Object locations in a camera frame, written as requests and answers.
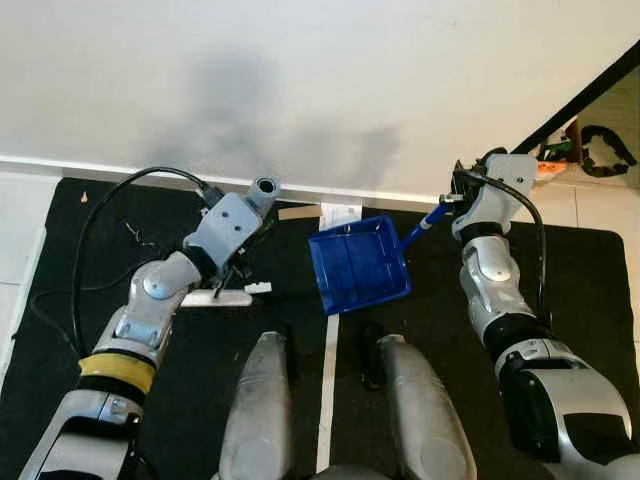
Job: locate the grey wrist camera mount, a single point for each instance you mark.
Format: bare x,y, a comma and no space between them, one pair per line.
505,185
230,225

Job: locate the orange white label box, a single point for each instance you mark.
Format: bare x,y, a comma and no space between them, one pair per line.
551,170

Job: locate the silver robot leg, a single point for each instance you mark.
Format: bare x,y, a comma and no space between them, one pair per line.
258,410
425,420

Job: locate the brown tape strip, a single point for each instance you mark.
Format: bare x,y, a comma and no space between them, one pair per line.
298,212

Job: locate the black door frame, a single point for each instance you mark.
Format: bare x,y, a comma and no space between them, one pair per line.
590,95

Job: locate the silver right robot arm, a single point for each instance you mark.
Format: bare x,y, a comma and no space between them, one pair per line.
490,285

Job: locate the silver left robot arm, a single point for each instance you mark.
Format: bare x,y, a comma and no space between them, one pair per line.
150,290

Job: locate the white paper sheet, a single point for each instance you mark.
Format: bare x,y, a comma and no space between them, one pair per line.
340,213

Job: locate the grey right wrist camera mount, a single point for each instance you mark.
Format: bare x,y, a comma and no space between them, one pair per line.
505,185

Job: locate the blue plastic dustpan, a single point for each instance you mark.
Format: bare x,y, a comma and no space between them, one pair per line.
355,265

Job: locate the silver right robot leg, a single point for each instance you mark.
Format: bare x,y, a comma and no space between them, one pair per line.
425,420

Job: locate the small white scrap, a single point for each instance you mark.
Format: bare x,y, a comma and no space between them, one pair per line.
258,288

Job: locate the white tape line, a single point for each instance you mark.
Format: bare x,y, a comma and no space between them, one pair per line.
326,400

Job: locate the silver left robot leg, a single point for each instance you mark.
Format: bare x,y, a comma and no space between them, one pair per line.
258,410

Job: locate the black floor mat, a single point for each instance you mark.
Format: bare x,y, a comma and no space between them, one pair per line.
570,330

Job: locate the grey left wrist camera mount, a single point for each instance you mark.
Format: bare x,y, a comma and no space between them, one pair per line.
230,225

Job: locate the white hand brush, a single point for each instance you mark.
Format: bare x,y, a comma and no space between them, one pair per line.
215,298

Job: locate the small green black object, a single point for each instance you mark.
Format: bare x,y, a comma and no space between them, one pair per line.
555,152

